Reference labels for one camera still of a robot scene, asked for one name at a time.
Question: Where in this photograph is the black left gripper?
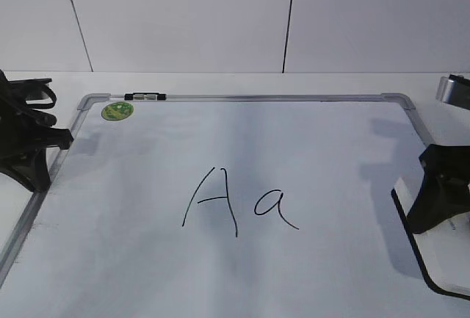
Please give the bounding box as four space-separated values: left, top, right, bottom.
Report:
1 73 73 192

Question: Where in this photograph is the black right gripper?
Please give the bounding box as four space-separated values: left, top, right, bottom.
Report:
406 144 469 234

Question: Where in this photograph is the white whiteboard eraser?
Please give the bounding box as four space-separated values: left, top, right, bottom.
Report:
392 177 469 297

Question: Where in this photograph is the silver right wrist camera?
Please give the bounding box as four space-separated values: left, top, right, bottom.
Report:
435 74 470 110

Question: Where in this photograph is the white board with aluminium frame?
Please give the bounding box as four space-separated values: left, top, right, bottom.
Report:
1 93 469 317

